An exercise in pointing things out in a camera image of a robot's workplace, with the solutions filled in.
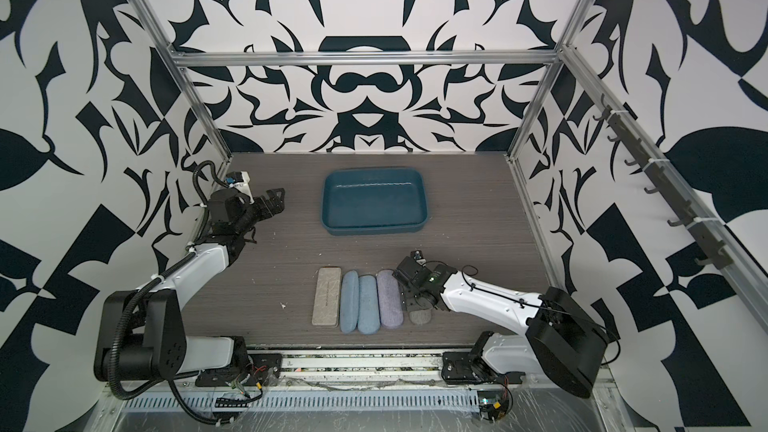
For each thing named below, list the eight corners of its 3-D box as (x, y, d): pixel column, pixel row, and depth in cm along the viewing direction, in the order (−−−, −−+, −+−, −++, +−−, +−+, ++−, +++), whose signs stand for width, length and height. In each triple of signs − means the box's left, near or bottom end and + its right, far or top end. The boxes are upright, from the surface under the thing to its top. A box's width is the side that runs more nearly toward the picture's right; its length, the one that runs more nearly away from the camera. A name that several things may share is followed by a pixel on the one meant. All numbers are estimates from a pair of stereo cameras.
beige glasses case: (312, 325, 82) (310, 322, 80) (320, 270, 92) (318, 266, 90) (337, 325, 82) (336, 322, 80) (343, 270, 92) (342, 266, 90)
